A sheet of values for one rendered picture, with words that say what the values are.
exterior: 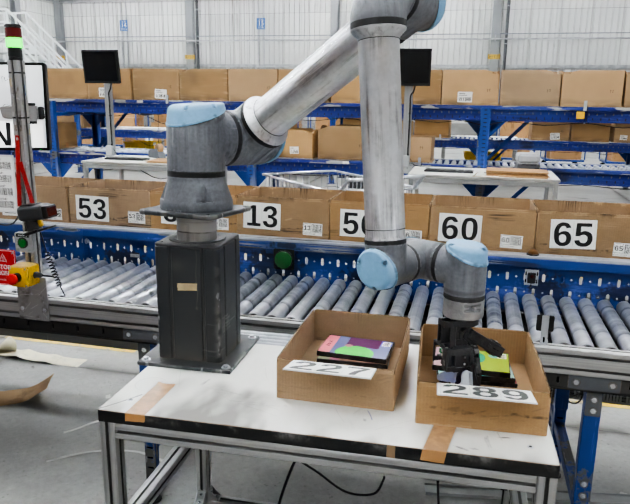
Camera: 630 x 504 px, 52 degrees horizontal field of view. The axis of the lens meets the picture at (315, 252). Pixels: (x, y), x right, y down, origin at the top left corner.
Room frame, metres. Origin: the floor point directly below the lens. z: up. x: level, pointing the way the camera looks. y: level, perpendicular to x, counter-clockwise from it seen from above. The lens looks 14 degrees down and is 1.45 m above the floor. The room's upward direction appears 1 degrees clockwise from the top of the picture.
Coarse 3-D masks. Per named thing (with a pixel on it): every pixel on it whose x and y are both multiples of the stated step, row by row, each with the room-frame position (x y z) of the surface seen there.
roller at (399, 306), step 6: (402, 288) 2.35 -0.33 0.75; (408, 288) 2.36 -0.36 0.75; (402, 294) 2.27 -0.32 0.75; (408, 294) 2.30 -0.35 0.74; (396, 300) 2.20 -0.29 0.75; (402, 300) 2.20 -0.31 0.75; (408, 300) 2.27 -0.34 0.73; (396, 306) 2.13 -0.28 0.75; (402, 306) 2.15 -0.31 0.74; (390, 312) 2.08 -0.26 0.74; (396, 312) 2.07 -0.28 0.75; (402, 312) 2.10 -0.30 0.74
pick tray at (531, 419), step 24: (432, 336) 1.67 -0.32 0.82; (504, 336) 1.64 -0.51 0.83; (528, 336) 1.60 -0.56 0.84; (432, 360) 1.64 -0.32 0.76; (528, 360) 1.57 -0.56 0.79; (432, 384) 1.30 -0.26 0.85; (528, 384) 1.50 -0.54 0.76; (432, 408) 1.30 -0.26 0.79; (456, 408) 1.29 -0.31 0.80; (480, 408) 1.28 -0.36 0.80; (504, 408) 1.27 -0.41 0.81; (528, 408) 1.26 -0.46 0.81; (528, 432) 1.26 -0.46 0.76
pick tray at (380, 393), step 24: (312, 312) 1.76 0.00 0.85; (336, 312) 1.78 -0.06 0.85; (312, 336) 1.77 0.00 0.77; (360, 336) 1.76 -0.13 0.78; (384, 336) 1.74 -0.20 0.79; (408, 336) 1.67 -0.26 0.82; (288, 360) 1.42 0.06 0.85; (312, 360) 1.63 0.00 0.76; (288, 384) 1.42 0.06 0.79; (312, 384) 1.40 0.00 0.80; (336, 384) 1.39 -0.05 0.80; (360, 384) 1.38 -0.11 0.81; (384, 384) 1.36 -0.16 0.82; (384, 408) 1.36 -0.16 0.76
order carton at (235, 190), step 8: (152, 192) 2.73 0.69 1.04; (160, 192) 2.72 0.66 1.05; (232, 192) 2.95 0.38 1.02; (240, 192) 2.94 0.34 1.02; (152, 200) 2.73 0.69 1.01; (152, 216) 2.73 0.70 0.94; (160, 216) 2.72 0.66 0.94; (232, 216) 2.65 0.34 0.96; (152, 224) 2.73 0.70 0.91; (160, 224) 2.72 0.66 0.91; (168, 224) 2.71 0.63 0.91; (232, 224) 2.65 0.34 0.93; (232, 232) 2.65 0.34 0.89
